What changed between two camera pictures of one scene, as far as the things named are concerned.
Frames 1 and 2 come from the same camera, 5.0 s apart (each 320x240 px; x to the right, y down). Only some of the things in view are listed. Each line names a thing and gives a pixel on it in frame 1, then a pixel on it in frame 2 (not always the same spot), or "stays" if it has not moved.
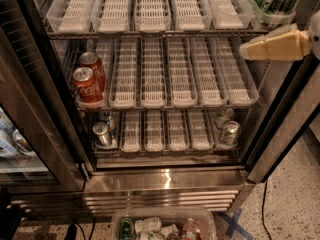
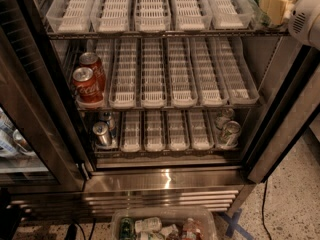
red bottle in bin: [191, 230] stays
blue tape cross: [234, 225] stays
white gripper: [315, 30] to [299, 17]
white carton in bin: [148, 225] stays
